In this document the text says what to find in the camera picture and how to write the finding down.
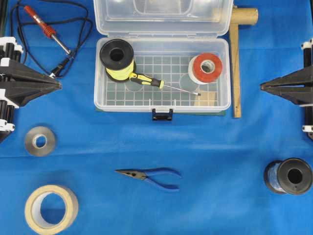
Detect blue handled needle-nose pliers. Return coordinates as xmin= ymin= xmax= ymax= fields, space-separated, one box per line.
xmin=114 ymin=167 xmax=182 ymax=191

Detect yellow wire spool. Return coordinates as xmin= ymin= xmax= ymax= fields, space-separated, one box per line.
xmin=99 ymin=39 xmax=135 ymax=83

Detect beige masking tape roll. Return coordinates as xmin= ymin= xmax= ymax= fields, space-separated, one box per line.
xmin=24 ymin=185 xmax=79 ymax=235

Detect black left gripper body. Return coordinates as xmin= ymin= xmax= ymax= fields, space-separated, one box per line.
xmin=0 ymin=36 xmax=24 ymax=144

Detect black power cable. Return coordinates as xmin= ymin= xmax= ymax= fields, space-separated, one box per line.
xmin=8 ymin=0 xmax=93 ymax=79

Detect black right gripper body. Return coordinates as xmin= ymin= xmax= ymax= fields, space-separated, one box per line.
xmin=301 ymin=38 xmax=313 ymax=140

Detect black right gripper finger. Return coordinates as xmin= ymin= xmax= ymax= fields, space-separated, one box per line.
xmin=260 ymin=66 xmax=313 ymax=87
xmin=261 ymin=86 xmax=313 ymax=106

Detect blue table cloth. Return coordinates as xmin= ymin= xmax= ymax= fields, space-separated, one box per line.
xmin=0 ymin=0 xmax=313 ymax=235

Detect red tape roll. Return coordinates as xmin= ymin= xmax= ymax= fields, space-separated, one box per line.
xmin=188 ymin=53 xmax=223 ymax=85

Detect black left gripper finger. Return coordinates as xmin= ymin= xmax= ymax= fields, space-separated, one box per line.
xmin=0 ymin=58 xmax=61 ymax=85
xmin=0 ymin=82 xmax=61 ymax=107

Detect clear plastic toolbox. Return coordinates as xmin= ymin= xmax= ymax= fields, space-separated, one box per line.
xmin=94 ymin=0 xmax=233 ymax=114

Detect grey tape roll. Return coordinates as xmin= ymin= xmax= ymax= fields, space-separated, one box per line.
xmin=24 ymin=126 xmax=56 ymax=157

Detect red handled soldering iron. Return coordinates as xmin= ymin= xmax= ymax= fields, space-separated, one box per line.
xmin=23 ymin=5 xmax=71 ymax=55

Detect blue wire spool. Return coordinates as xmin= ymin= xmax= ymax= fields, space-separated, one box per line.
xmin=264 ymin=158 xmax=313 ymax=195

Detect wooden mallet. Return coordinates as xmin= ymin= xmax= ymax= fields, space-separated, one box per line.
xmin=229 ymin=6 xmax=259 ymax=118

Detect yellow black handled screwdriver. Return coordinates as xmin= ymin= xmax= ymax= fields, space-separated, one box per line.
xmin=129 ymin=73 xmax=201 ymax=96

